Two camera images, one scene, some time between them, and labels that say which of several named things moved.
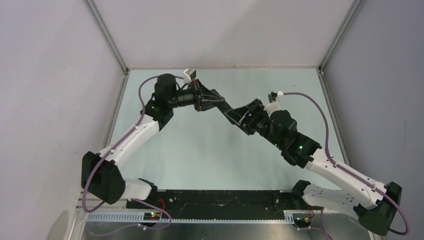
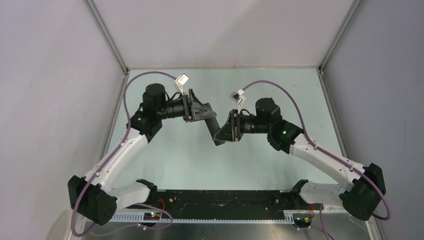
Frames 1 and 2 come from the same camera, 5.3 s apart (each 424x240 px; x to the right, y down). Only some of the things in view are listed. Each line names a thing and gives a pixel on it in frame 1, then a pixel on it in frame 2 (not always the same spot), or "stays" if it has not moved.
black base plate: [216, 202] stays
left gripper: [205, 99] to [193, 109]
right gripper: [240, 116] to [231, 131]
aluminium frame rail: [108, 37] stays
